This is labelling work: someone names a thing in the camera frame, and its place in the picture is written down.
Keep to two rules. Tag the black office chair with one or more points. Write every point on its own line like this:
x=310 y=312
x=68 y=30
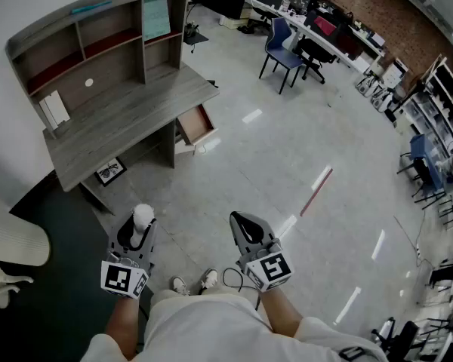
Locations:
x=315 y=51

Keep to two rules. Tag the black framed picture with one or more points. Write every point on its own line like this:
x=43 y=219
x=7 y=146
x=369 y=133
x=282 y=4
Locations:
x=110 y=172

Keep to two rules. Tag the black equipment base plate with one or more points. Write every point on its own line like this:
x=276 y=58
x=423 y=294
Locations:
x=195 y=37

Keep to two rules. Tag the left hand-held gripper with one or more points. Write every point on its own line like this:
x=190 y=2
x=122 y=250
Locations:
x=115 y=277

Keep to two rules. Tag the white cylindrical object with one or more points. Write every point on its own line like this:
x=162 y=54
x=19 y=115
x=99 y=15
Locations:
x=143 y=215

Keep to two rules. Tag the person's left white shoe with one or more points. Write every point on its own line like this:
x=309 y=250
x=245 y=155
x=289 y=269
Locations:
x=180 y=286

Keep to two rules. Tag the teal poster board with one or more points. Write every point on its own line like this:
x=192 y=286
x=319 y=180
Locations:
x=156 y=17

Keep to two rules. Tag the long white desk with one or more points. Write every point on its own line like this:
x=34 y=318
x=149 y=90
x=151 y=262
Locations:
x=324 y=38

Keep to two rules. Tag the person's white shoe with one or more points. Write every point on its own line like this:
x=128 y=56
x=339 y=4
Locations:
x=209 y=279
x=180 y=286

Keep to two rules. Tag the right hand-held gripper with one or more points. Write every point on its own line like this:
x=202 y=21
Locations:
x=273 y=268

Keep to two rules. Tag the blue table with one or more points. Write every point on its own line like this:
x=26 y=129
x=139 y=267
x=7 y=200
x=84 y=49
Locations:
x=426 y=157

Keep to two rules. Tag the wooden drawer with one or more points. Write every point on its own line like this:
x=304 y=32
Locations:
x=195 y=123

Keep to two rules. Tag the blue chair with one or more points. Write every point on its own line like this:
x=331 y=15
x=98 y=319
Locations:
x=281 y=47

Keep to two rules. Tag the red bag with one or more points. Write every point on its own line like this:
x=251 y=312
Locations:
x=324 y=25

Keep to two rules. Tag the person's left forearm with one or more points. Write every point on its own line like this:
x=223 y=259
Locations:
x=121 y=323

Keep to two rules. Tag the white shelving rack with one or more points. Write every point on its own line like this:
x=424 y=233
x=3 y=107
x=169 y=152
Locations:
x=438 y=104

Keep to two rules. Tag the dark green rug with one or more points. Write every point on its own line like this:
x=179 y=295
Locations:
x=60 y=277

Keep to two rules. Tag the person's right forearm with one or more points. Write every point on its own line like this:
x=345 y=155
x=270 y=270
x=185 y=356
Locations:
x=281 y=311

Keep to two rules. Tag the white ribbed armchair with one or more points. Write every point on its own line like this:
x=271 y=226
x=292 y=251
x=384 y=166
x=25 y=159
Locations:
x=11 y=236

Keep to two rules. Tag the person's white shirt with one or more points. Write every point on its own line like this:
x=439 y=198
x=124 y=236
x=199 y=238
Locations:
x=219 y=334

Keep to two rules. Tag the person's right white shoe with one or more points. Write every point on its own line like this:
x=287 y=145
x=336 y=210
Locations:
x=209 y=279

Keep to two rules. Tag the white box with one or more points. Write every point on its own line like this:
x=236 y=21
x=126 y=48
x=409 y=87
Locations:
x=54 y=109

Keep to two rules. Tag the grey wooden hutch desk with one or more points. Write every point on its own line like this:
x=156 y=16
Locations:
x=128 y=108

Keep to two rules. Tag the teal strip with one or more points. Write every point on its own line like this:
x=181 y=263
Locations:
x=91 y=7

